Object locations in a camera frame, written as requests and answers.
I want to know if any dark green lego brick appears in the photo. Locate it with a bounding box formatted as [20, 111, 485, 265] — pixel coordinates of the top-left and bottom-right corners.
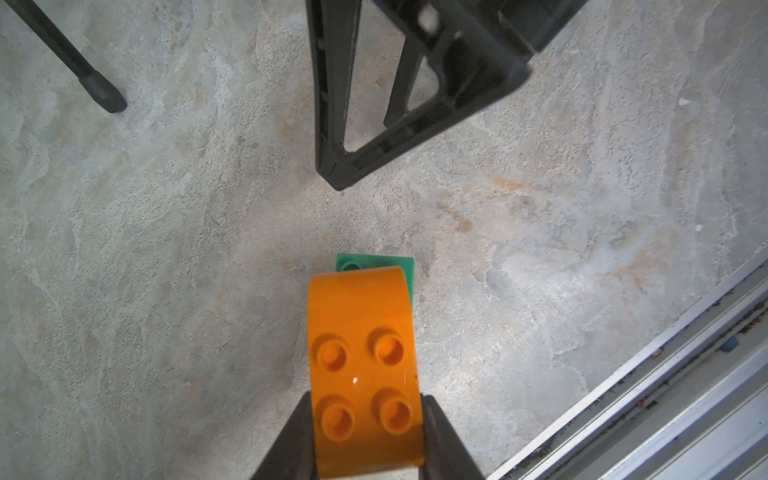
[336, 253, 415, 301]

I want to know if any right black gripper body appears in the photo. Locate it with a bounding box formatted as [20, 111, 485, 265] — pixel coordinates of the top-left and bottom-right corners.
[479, 0, 587, 57]

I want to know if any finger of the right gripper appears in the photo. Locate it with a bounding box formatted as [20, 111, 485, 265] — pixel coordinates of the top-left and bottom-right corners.
[306, 1, 532, 191]

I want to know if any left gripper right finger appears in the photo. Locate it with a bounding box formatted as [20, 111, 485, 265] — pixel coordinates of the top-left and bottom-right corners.
[419, 395, 485, 480]

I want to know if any aluminium mounting rail frame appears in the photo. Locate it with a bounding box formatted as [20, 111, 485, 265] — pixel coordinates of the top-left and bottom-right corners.
[494, 250, 767, 479]

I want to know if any black perforated music stand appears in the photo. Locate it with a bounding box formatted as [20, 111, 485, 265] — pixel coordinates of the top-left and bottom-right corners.
[5, 0, 127, 114]

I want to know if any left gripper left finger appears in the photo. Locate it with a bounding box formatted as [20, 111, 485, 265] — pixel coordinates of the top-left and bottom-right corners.
[251, 391, 317, 480]

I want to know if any orange curved lego brick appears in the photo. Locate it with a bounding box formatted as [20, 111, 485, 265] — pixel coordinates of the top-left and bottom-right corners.
[308, 267, 425, 479]

